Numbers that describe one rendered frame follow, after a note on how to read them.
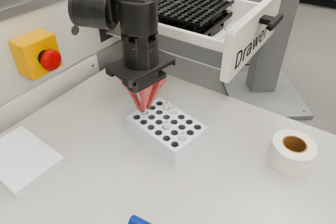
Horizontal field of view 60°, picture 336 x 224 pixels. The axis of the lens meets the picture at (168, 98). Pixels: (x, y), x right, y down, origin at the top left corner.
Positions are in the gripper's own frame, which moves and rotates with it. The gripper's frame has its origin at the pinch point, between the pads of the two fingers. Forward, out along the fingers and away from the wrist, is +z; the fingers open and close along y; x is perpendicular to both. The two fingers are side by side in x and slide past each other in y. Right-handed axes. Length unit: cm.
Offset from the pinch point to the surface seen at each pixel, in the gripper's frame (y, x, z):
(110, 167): 10.4, 3.2, 5.4
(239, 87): -120, -44, 76
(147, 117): 0.5, 1.5, 1.5
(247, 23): -21.0, 6.3, -11.5
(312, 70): -181, -20, 79
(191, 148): -0.7, 11.0, 3.4
